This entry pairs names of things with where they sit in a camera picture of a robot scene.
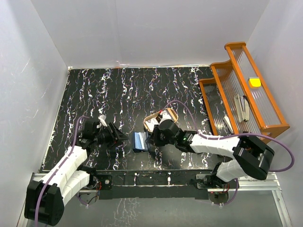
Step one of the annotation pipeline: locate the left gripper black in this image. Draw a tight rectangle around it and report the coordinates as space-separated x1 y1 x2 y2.
94 122 129 149

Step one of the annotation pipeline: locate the blue leather card holder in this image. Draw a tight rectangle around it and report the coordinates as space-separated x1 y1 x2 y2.
133 131 151 153

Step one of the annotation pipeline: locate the beige oval card tray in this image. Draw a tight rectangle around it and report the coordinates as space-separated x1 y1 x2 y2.
143 108 178 132

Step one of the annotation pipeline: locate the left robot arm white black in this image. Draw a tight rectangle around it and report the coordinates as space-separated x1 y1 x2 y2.
24 118 128 226

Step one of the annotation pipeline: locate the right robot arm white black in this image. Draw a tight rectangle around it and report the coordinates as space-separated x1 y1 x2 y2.
146 120 275 188

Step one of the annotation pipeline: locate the stack of credit cards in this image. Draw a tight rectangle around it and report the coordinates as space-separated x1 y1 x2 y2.
146 118 159 131

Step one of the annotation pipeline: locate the white item on lower shelf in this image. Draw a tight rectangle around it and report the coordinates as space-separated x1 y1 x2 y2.
223 115 233 133

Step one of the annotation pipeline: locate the orange wooden tiered shelf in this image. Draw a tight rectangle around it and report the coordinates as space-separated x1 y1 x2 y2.
199 42 290 138

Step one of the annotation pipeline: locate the yellow sticky note block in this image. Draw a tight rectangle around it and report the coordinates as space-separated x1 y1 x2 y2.
248 77 262 89

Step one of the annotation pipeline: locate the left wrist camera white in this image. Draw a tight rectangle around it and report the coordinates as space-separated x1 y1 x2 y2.
98 114 107 127

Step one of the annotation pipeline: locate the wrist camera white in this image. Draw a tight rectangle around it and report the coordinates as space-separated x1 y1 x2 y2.
98 114 107 127
156 110 173 124

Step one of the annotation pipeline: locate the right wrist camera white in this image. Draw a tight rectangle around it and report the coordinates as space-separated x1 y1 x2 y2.
156 110 173 124

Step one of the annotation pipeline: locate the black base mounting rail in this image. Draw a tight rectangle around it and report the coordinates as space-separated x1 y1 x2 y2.
78 165 240 201

